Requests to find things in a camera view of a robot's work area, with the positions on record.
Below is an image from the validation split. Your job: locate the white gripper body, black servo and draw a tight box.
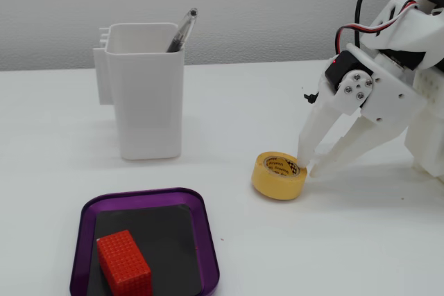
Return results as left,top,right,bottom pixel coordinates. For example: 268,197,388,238
324,43,428,126

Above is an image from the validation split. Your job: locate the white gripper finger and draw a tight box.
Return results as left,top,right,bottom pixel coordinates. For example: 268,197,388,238
309,111,409,177
297,71,375,169

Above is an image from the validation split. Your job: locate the yellow masking tape roll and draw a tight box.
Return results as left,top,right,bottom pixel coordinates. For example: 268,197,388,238
250,150,308,201

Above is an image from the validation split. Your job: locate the purple plastic tray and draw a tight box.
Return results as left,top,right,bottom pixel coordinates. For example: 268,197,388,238
69,186,220,296

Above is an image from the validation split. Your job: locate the clear ballpoint pen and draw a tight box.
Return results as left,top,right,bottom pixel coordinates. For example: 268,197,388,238
165,7,199,53

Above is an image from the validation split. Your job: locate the white plastic pen holder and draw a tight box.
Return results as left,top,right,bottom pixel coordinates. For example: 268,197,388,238
92,22,185,162

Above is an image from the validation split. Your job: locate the black mat inside tray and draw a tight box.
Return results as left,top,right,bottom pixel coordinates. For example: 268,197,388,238
86,204,204,296

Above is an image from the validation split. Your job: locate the red textured block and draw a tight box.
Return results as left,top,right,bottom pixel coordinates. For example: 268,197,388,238
96,229,153,296

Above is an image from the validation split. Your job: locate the red white black servo wire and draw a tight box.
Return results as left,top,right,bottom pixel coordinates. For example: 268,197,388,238
334,0,420,58

